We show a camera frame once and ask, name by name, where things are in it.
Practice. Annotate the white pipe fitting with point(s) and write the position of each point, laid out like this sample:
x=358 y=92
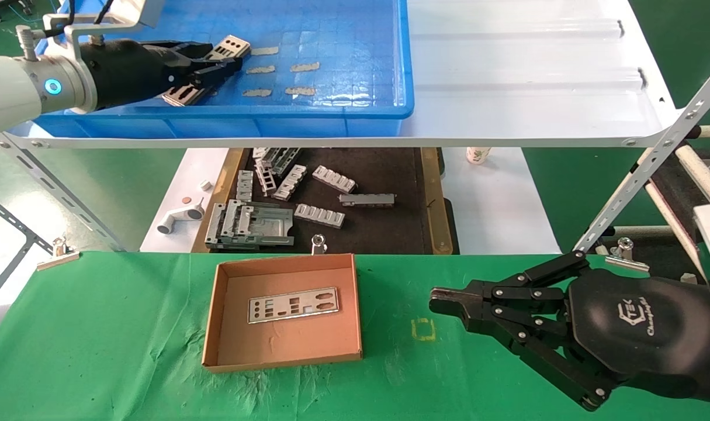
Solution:
x=182 y=217

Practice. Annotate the long white rod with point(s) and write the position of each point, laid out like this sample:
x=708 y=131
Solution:
x=670 y=222

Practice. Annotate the grey metal bracket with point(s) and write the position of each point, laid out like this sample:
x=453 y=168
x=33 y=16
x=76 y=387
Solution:
x=214 y=222
x=236 y=216

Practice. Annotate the silver metal IO shield plate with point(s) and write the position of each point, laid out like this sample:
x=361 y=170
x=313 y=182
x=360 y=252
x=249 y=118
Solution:
x=290 y=305
x=232 y=45

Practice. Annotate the large grey flat plate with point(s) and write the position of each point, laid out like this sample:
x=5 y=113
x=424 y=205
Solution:
x=273 y=225

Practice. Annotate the grey metal bracket part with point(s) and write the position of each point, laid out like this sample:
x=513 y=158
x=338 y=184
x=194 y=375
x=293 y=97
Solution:
x=283 y=159

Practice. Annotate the small grey metal part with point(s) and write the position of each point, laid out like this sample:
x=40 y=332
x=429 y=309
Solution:
x=259 y=153

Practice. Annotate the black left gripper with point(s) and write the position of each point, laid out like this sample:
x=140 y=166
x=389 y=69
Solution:
x=127 y=70

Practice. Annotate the grey perforated angle bar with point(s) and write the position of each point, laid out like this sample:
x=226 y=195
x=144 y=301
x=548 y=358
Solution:
x=653 y=158
x=51 y=184

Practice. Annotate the green table cloth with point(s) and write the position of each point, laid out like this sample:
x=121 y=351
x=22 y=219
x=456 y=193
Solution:
x=127 y=327

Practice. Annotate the silver binder clip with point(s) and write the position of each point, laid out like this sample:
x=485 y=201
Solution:
x=318 y=242
x=59 y=254
x=626 y=254

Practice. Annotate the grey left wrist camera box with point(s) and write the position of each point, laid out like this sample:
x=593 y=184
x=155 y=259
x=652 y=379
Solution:
x=135 y=11

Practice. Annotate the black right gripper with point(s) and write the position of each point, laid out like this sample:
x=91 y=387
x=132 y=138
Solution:
x=647 y=327

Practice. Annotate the brown cardboard box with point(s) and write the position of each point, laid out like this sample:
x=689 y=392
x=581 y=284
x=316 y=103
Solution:
x=284 y=345

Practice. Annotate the grey slotted metal part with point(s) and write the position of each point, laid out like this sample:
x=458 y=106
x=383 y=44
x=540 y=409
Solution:
x=245 y=186

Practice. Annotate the grey ladder shaped part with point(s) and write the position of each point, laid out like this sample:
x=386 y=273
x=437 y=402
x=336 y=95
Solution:
x=266 y=176

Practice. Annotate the white metal shelf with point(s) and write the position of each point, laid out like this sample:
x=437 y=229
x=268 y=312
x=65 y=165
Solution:
x=518 y=88

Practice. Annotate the black mat wooden frame tray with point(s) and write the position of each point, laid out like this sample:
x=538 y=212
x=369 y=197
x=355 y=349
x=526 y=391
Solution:
x=384 y=234

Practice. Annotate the grey ribbed metal part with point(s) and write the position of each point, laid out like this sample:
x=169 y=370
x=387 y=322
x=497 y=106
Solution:
x=334 y=179
x=319 y=215
x=289 y=182

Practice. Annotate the dark grey metal bar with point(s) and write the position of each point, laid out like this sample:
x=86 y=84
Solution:
x=366 y=200

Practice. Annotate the grey perforated angle frame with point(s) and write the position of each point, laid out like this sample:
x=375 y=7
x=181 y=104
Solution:
x=16 y=225

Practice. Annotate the white paper cup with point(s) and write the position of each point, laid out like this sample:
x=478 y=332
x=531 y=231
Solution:
x=477 y=155

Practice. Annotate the blue plastic tray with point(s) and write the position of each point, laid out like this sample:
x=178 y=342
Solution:
x=343 y=58

